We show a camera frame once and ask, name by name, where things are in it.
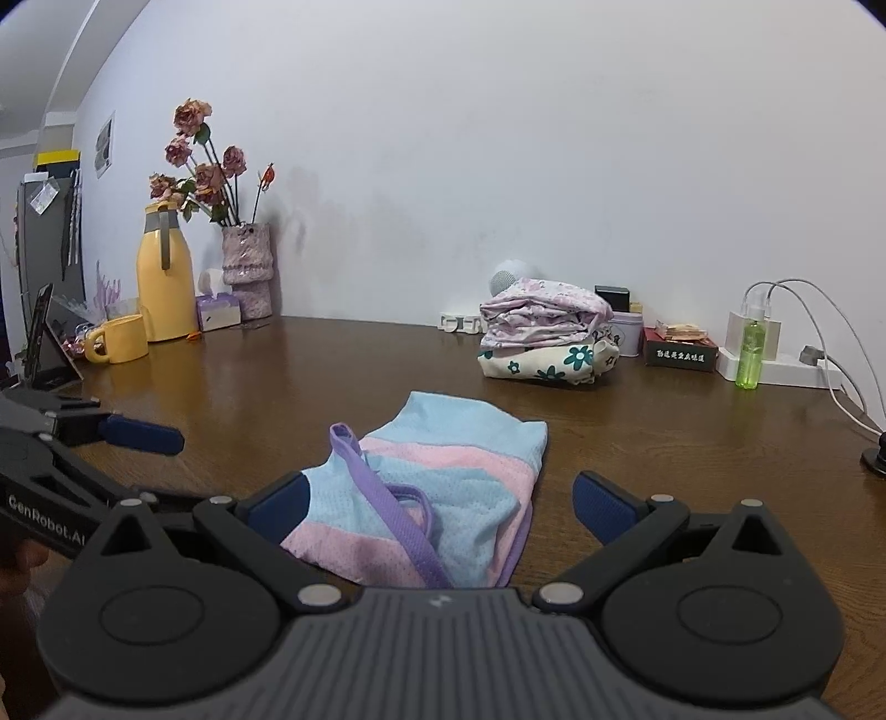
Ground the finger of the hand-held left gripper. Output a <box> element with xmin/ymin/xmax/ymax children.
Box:
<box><xmin>31</xmin><ymin>449</ymin><xmax>203</xmax><ymax>517</ymax></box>
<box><xmin>42</xmin><ymin>398</ymin><xmax>186</xmax><ymax>456</ymax></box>

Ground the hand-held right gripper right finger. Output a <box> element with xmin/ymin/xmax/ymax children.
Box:
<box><xmin>532</xmin><ymin>471</ymin><xmax>790</xmax><ymax>614</ymax></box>

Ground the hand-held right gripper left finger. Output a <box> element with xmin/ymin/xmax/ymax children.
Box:
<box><xmin>100</xmin><ymin>476</ymin><xmax>347</xmax><ymax>611</ymax></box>

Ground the pink blue tank top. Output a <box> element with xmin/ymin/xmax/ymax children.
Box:
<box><xmin>280</xmin><ymin>391</ymin><xmax>549</xmax><ymax>589</ymax></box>

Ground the person's left hand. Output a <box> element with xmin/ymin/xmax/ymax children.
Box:
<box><xmin>0</xmin><ymin>536</ymin><xmax>53</xmax><ymax>614</ymax></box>

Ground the yellow mug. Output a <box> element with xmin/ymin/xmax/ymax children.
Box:
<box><xmin>84</xmin><ymin>313</ymin><xmax>151</xmax><ymax>366</ymax></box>

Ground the clear plastic bag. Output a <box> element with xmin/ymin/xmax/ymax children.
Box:
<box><xmin>51</xmin><ymin>294</ymin><xmax>143</xmax><ymax>354</ymax></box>

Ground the purple tissue box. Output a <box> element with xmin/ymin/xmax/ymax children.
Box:
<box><xmin>195</xmin><ymin>269</ymin><xmax>243</xmax><ymax>333</ymax></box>

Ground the yellow thermos jug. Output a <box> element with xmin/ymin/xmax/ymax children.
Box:
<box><xmin>136</xmin><ymin>200</ymin><xmax>198</xmax><ymax>343</ymax></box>

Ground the black tablet on stand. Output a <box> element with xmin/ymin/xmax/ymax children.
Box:
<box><xmin>20</xmin><ymin>282</ymin><xmax>87</xmax><ymax>389</ymax></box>

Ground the dried lavender bunch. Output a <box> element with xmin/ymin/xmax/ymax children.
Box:
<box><xmin>92</xmin><ymin>259</ymin><xmax>126</xmax><ymax>316</ymax></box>

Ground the folded cream flower-print cloth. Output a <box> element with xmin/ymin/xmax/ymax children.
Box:
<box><xmin>477</xmin><ymin>331</ymin><xmax>622</xmax><ymax>387</ymax></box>

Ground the dark red box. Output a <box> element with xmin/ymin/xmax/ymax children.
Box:
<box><xmin>642</xmin><ymin>325</ymin><xmax>719</xmax><ymax>373</ymax></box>

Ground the white round tin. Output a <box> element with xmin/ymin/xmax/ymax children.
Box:
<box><xmin>604</xmin><ymin>310</ymin><xmax>645</xmax><ymax>358</ymax></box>

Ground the pink knitted vase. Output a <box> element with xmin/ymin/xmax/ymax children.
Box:
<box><xmin>221</xmin><ymin>222</ymin><xmax>276</xmax><ymax>321</ymax></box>

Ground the orange snack stack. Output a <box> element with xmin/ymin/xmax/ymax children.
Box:
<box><xmin>654</xmin><ymin>320</ymin><xmax>710</xmax><ymax>345</ymax></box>

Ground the dark grey refrigerator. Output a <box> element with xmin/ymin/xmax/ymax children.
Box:
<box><xmin>15</xmin><ymin>168</ymin><xmax>87</xmax><ymax>361</ymax></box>

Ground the folded purple floral cloth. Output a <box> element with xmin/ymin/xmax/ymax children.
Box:
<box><xmin>480</xmin><ymin>278</ymin><xmax>616</xmax><ymax>351</ymax></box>

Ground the green liquid bottle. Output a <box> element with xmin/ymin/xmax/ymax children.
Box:
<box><xmin>735</xmin><ymin>297</ymin><xmax>768</xmax><ymax>390</ymax></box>

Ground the white charger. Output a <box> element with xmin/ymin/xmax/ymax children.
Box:
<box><xmin>727</xmin><ymin>291</ymin><xmax>783</xmax><ymax>361</ymax></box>

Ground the dried rose bouquet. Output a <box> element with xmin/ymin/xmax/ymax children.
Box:
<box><xmin>148</xmin><ymin>99</ymin><xmax>278</xmax><ymax>229</ymax></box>

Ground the white charging cable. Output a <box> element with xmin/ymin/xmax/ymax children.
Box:
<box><xmin>765</xmin><ymin>284</ymin><xmax>882</xmax><ymax>436</ymax></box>
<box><xmin>740</xmin><ymin>279</ymin><xmax>886</xmax><ymax>425</ymax></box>

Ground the wall poster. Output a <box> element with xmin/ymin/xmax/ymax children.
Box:
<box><xmin>93</xmin><ymin>111</ymin><xmax>116</xmax><ymax>179</ymax></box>

